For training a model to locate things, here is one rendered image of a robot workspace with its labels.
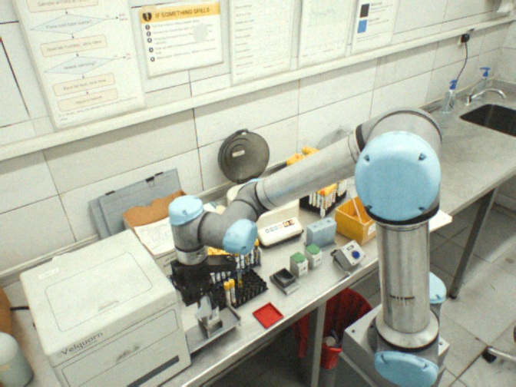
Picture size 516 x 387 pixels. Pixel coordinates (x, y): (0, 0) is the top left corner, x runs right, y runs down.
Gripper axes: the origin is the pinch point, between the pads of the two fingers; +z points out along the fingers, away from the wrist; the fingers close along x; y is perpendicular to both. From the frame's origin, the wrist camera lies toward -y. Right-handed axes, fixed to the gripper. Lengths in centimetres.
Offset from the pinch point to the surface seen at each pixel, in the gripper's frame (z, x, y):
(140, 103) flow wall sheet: -37, -59, -13
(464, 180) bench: 12, -1, -134
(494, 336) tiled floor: 100, 33, -147
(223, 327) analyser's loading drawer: 8.2, 2.3, -2.8
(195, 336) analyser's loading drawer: 8.4, -0.1, 4.9
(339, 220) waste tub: 6, -10, -62
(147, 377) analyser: 6.6, 4.2, 20.5
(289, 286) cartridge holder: 11.0, 0.2, -28.8
